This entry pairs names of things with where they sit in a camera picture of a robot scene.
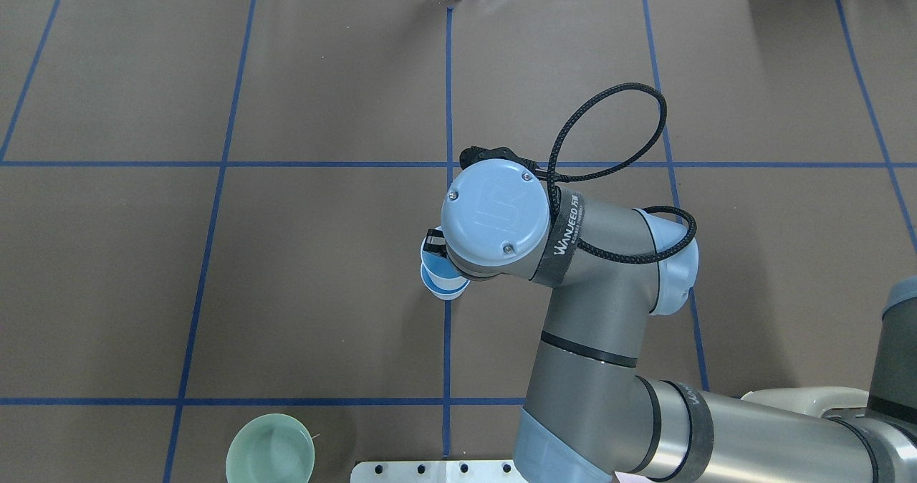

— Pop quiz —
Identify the light blue cup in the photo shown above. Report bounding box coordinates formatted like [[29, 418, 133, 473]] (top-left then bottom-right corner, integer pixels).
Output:
[[420, 241, 467, 279], [421, 267, 471, 301]]

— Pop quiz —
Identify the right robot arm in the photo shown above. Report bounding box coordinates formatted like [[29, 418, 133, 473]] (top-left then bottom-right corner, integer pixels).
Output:
[[423, 158, 915, 482]]

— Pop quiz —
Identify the green bowl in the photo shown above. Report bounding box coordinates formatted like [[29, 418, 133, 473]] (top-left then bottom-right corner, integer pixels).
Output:
[[225, 413, 317, 482]]

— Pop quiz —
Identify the pink bowl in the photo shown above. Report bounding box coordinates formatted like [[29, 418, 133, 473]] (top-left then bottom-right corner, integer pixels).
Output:
[[613, 472, 654, 483]]

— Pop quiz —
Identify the cream toaster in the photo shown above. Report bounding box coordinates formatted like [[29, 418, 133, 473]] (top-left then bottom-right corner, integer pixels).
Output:
[[740, 386, 869, 418]]

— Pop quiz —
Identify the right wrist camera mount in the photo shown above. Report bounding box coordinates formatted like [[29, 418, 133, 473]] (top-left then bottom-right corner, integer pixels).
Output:
[[458, 146, 539, 172]]

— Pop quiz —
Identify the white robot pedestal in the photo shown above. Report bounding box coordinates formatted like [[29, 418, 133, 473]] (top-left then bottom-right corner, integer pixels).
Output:
[[350, 459, 525, 482]]

